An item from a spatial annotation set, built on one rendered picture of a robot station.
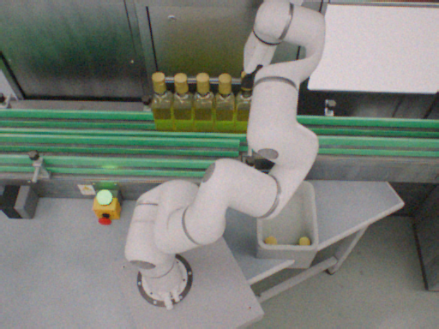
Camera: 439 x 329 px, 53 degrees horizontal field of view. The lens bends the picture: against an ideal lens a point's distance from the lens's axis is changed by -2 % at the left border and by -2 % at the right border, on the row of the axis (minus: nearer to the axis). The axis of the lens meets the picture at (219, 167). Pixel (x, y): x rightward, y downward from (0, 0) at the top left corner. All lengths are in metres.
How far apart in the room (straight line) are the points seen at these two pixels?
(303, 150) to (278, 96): 0.10
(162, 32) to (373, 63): 0.60
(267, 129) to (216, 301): 0.62
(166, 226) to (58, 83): 0.79
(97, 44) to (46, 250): 0.64
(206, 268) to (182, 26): 0.67
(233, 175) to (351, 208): 0.76
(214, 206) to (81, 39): 0.77
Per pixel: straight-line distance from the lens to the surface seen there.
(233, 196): 0.78
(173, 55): 1.30
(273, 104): 0.78
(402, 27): 1.29
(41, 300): 1.40
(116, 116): 1.39
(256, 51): 1.04
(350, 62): 1.34
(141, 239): 0.98
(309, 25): 0.92
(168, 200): 0.92
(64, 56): 1.44
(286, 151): 0.78
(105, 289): 1.36
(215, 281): 1.26
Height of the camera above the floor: 2.02
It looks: 58 degrees down
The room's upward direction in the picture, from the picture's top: straight up
